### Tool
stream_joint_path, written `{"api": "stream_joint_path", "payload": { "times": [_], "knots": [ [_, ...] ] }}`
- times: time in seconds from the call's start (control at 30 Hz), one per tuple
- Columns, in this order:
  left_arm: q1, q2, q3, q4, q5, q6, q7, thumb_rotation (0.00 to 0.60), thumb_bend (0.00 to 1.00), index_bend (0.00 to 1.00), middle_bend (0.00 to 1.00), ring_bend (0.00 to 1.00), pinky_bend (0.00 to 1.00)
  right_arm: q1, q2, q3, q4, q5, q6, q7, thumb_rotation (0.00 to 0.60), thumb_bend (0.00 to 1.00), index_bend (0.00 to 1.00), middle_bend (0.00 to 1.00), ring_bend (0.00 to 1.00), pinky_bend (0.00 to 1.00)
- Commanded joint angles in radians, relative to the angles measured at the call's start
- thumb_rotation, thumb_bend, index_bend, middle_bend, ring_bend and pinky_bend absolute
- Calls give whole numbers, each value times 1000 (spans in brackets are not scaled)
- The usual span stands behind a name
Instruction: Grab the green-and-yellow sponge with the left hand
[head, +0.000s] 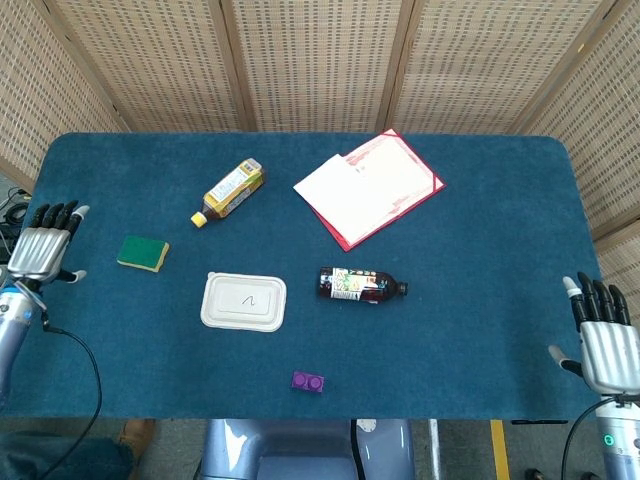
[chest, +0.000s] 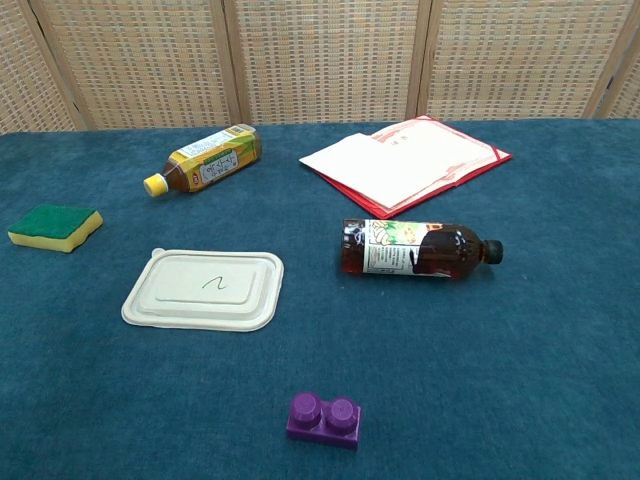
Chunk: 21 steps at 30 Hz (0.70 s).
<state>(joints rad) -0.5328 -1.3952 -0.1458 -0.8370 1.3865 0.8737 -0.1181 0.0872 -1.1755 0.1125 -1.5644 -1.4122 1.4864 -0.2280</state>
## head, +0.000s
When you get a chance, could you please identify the purple toy brick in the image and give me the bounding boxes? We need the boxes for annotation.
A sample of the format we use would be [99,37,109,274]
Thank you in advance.
[290,370,326,396]

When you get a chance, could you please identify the woven bamboo folding screen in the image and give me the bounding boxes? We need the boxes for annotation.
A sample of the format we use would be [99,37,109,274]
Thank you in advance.
[0,0,640,296]

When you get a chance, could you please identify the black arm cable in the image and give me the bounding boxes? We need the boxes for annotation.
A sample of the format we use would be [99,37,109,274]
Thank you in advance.
[38,319,104,480]
[560,394,616,480]

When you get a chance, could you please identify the dark bottle with colourful label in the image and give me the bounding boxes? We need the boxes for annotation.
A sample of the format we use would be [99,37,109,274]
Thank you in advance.
[316,266,410,305]

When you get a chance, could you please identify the dark teal trousers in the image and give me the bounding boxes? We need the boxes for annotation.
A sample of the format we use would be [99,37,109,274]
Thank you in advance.
[0,428,135,480]

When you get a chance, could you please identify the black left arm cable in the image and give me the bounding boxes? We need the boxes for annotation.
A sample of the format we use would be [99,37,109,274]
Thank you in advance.
[38,319,104,480]

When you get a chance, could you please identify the yellow label tea bottle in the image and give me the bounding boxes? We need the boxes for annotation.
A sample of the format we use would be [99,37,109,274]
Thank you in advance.
[190,157,266,230]

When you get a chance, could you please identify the red folder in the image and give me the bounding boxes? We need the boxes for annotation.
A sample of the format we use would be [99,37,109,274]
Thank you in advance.
[313,128,447,253]

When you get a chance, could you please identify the white lidded food container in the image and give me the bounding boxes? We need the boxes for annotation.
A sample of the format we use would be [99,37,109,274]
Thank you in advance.
[199,270,288,334]

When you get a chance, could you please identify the blue-grey robot torso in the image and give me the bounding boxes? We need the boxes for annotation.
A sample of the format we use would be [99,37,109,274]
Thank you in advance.
[193,417,417,480]

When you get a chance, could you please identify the brown shoe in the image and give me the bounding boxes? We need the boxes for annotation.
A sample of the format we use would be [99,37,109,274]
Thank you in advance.
[117,418,157,459]

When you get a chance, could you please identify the black cables on floor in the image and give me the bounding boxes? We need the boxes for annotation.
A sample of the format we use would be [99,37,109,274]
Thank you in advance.
[0,185,32,266]

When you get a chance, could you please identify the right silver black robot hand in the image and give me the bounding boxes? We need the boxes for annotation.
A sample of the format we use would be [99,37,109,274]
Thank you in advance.
[548,271,640,400]

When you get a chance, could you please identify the white paper sheet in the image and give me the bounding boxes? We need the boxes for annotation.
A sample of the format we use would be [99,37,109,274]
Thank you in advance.
[292,153,371,242]

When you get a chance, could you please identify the white floor strip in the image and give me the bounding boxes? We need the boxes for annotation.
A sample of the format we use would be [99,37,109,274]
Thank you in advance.
[428,418,443,480]

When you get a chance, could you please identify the yellow floor tape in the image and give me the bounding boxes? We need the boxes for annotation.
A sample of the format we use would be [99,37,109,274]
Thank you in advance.
[489,419,511,480]

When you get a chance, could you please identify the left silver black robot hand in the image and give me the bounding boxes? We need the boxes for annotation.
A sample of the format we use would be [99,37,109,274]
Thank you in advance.
[6,200,91,295]

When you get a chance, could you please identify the green yellow sponge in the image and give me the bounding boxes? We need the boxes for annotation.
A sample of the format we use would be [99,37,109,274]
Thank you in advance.
[116,235,170,274]

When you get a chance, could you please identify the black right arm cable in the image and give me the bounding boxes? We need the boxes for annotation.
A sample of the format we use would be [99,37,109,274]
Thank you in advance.
[560,394,616,480]

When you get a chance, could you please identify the blue carpet table cover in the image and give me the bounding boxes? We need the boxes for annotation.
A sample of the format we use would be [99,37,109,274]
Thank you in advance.
[0,131,612,421]

